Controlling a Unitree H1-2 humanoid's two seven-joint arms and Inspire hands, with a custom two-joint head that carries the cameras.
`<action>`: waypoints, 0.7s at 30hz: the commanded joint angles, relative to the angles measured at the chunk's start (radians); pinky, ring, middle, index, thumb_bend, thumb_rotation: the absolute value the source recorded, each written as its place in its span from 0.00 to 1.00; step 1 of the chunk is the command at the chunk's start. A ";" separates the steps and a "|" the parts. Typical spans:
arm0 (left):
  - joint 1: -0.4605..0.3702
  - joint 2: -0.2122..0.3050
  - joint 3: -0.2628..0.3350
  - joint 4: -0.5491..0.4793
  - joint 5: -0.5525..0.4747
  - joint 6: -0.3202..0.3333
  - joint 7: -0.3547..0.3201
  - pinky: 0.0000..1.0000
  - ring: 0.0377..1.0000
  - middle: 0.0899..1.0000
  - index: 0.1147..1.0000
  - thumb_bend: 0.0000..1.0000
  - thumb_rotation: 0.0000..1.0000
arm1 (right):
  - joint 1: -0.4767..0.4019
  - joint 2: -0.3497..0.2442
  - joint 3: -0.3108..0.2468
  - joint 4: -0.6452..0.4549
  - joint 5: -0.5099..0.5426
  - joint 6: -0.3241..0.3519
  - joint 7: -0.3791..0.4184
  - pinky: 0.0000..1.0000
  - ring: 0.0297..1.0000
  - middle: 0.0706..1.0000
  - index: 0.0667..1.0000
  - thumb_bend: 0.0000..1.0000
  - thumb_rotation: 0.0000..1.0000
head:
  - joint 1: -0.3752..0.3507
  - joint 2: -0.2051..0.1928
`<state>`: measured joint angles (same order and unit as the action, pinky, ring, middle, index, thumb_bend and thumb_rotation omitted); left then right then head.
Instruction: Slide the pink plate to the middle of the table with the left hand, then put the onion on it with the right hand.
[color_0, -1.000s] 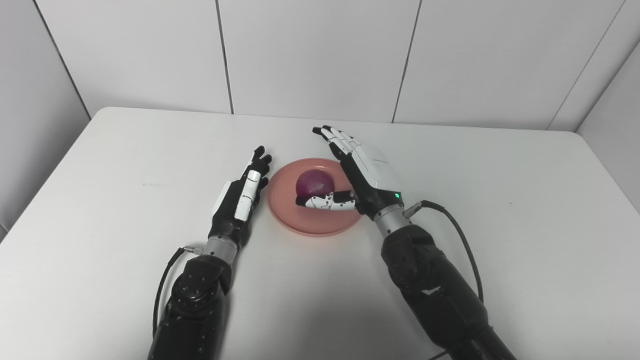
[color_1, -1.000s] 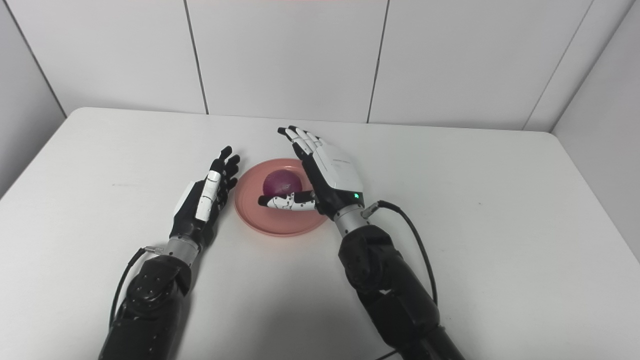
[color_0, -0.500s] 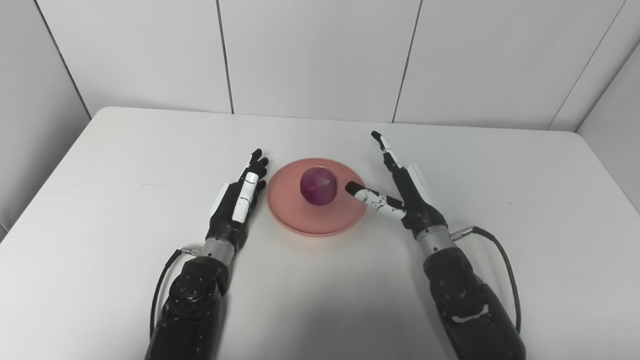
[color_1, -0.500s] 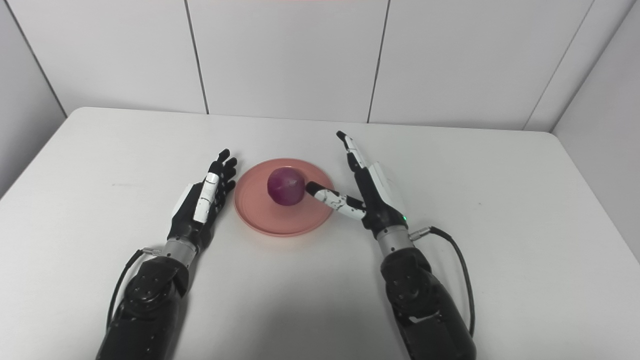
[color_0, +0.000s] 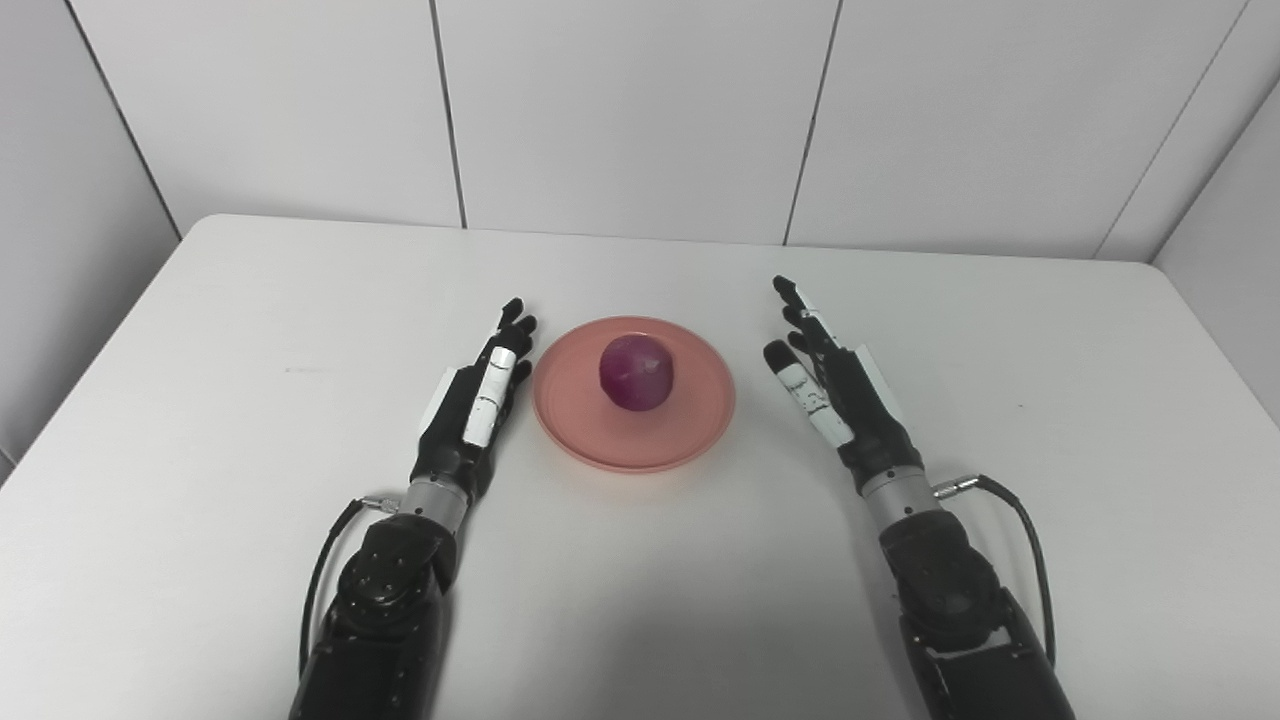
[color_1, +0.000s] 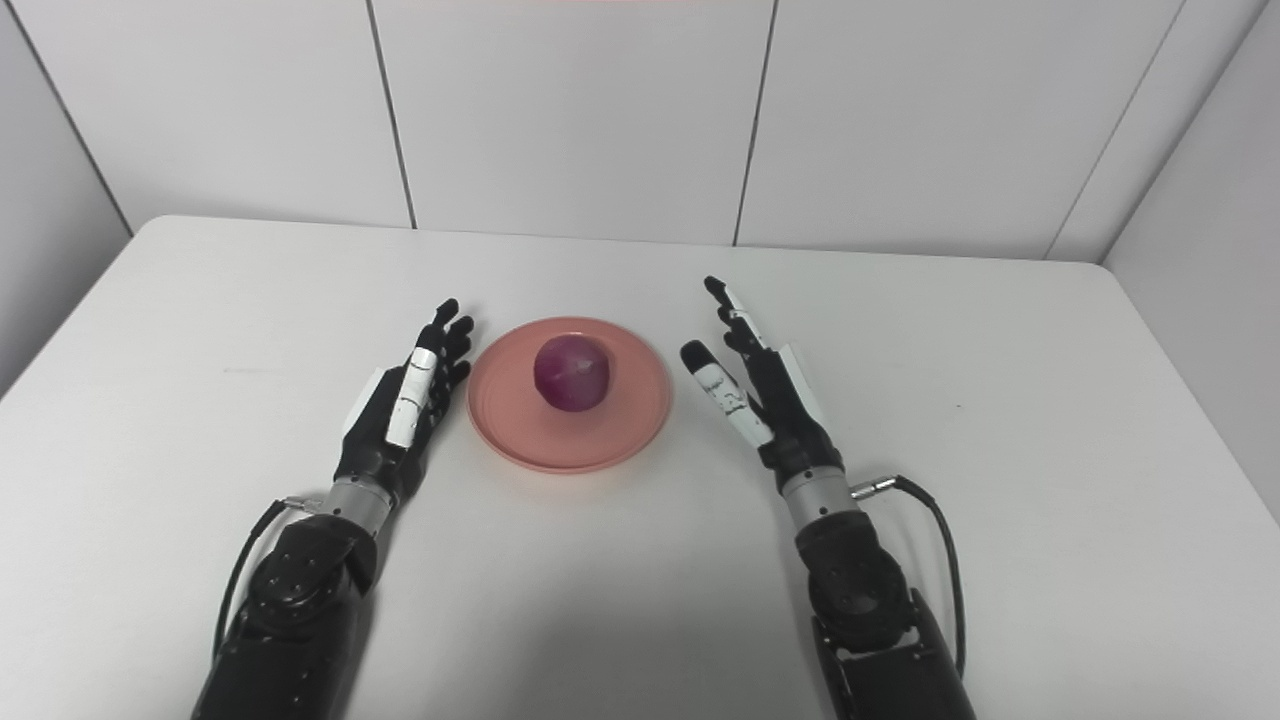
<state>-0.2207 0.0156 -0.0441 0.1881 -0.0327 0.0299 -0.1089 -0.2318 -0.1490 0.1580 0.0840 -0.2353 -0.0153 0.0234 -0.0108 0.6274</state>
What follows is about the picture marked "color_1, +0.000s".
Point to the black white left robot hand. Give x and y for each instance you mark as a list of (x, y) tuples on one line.
[(375, 435)]

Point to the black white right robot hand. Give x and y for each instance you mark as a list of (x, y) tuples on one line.
[(785, 410)]

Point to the pink plastic plate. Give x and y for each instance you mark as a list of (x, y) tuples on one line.
[(620, 420)]

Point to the purple red onion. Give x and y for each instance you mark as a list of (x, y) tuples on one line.
[(572, 375)]

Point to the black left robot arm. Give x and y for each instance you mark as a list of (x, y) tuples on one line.
[(295, 620)]

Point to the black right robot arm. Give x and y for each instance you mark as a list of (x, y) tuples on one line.
[(865, 600)]

